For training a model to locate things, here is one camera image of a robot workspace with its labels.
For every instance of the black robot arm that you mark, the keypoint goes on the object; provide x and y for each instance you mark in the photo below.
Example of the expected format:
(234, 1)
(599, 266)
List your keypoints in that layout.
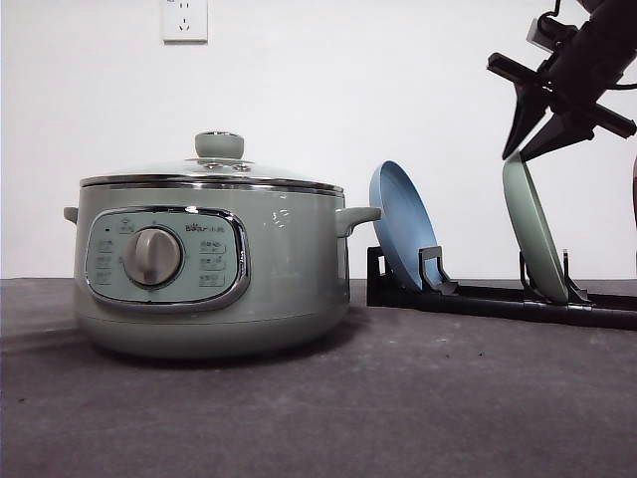
(570, 82)

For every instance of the black dish rack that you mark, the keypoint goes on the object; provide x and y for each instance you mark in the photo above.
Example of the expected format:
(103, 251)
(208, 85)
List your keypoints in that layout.
(438, 293)

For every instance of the dark red object at edge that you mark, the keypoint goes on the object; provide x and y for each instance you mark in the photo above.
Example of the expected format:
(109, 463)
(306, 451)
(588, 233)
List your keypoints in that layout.
(635, 190)

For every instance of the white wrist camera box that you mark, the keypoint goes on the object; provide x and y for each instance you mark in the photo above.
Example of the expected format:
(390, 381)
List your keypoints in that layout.
(537, 37)

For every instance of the green electric steamer pot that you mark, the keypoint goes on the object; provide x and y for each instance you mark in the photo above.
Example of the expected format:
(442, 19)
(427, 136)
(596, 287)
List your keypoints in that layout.
(211, 270)

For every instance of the blue plate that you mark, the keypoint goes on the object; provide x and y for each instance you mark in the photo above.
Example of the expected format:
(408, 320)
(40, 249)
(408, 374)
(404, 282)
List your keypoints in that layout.
(406, 227)

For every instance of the green plate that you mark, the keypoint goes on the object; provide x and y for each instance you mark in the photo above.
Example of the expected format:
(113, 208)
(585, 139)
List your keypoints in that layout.
(530, 232)

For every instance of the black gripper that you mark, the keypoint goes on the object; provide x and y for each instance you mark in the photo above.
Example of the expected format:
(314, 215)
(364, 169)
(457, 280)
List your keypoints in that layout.
(538, 91)

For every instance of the glass lid with green knob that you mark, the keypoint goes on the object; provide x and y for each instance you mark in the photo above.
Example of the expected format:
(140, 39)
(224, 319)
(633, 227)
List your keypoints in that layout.
(217, 167)

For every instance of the white wall socket left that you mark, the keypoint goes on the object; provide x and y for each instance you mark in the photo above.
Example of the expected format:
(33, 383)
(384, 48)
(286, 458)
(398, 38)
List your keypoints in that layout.
(184, 23)

